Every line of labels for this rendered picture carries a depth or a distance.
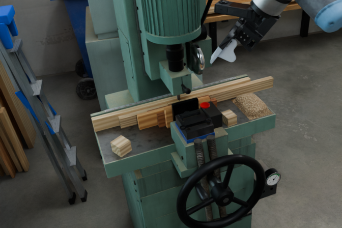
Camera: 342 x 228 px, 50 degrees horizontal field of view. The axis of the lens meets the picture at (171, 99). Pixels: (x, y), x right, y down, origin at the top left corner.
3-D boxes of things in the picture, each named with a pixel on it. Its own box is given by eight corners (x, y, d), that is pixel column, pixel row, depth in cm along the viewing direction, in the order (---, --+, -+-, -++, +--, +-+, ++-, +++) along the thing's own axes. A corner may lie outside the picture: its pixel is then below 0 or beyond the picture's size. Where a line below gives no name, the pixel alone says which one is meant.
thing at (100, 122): (94, 132, 124) (91, 120, 121) (93, 129, 126) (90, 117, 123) (250, 90, 138) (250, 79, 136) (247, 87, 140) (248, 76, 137)
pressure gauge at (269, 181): (265, 192, 133) (266, 175, 129) (259, 184, 136) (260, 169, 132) (280, 187, 135) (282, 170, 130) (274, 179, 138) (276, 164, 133)
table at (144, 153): (113, 200, 106) (109, 186, 102) (95, 140, 130) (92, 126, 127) (291, 143, 120) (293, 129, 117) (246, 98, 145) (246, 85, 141)
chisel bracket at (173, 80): (173, 100, 121) (171, 78, 117) (160, 81, 133) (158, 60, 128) (194, 95, 123) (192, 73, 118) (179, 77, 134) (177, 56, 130)
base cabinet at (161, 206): (159, 310, 160) (138, 200, 122) (128, 213, 207) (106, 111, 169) (249, 274, 171) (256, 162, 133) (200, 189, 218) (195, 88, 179)
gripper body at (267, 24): (248, 54, 100) (275, 22, 91) (224, 34, 100) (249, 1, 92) (257, 44, 105) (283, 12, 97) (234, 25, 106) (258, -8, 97)
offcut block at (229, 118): (229, 117, 125) (229, 109, 123) (236, 123, 122) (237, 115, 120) (221, 120, 124) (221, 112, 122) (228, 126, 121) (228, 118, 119)
